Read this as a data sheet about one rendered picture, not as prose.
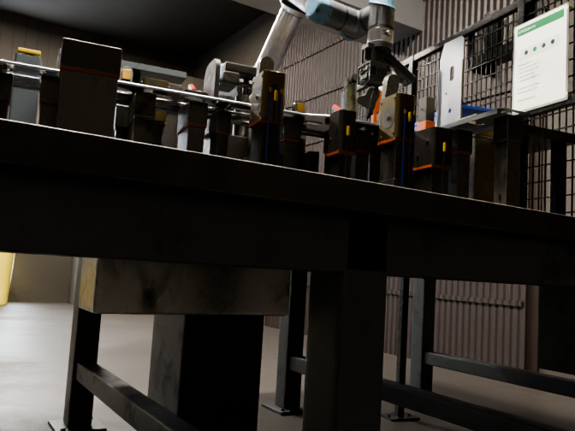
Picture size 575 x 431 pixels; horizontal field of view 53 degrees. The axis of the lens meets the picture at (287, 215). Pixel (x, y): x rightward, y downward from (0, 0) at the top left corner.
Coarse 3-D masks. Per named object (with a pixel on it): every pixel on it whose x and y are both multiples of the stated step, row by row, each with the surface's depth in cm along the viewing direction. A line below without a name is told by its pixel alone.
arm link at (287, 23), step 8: (280, 0) 208; (288, 8) 205; (296, 8) 205; (280, 16) 209; (288, 16) 208; (296, 16) 208; (304, 16) 210; (280, 24) 210; (288, 24) 209; (296, 24) 210; (272, 32) 212; (280, 32) 211; (288, 32) 211; (272, 40) 213; (280, 40) 212; (288, 40) 213; (264, 48) 216; (272, 48) 214; (280, 48) 213; (272, 56) 215; (280, 56) 216; (256, 64) 220; (280, 64) 219
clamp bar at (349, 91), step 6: (348, 78) 188; (354, 78) 186; (348, 84) 188; (354, 84) 189; (348, 90) 187; (354, 90) 188; (348, 96) 187; (354, 96) 188; (348, 102) 186; (354, 102) 188; (348, 108) 186; (354, 108) 187
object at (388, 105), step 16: (400, 96) 147; (384, 112) 152; (400, 112) 147; (384, 128) 151; (400, 128) 147; (384, 144) 152; (400, 144) 148; (384, 160) 151; (400, 160) 147; (384, 176) 150; (400, 176) 147
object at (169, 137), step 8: (176, 88) 170; (168, 112) 168; (168, 120) 168; (176, 120) 169; (168, 128) 168; (176, 128) 169; (168, 136) 168; (176, 136) 169; (168, 144) 168; (176, 144) 169
